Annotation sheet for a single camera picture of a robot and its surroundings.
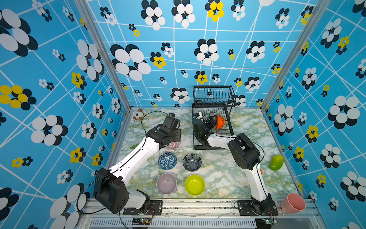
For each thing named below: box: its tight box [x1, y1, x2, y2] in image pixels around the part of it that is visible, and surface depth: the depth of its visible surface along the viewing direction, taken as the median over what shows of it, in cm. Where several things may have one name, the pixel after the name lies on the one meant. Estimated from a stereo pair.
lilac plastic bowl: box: [156, 172, 178, 196], surface depth 81 cm
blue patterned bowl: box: [157, 151, 178, 171], surface depth 90 cm
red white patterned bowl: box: [164, 141, 181, 151], surface depth 98 cm
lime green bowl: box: [184, 174, 206, 197], surface depth 81 cm
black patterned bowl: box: [182, 153, 202, 172], surface depth 89 cm
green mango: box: [269, 154, 285, 171], surface depth 87 cm
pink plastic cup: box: [281, 192, 306, 214], surface depth 68 cm
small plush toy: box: [132, 108, 144, 122], surface depth 114 cm
